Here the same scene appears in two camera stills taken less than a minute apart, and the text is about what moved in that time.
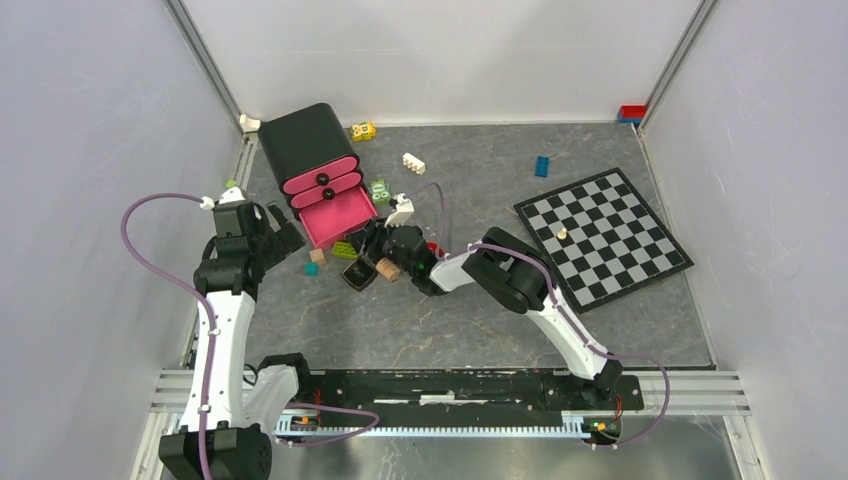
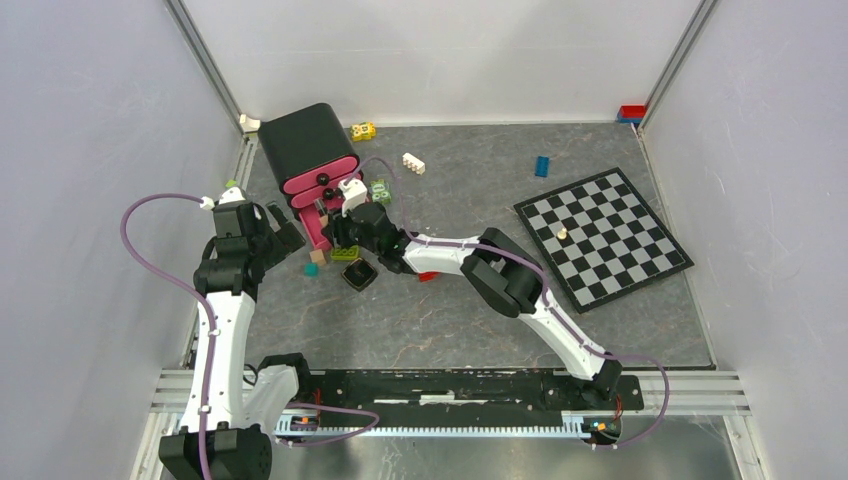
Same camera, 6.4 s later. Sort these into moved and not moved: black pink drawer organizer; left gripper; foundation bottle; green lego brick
Moved: foundation bottle
Not moved: green lego brick; left gripper; black pink drawer organizer
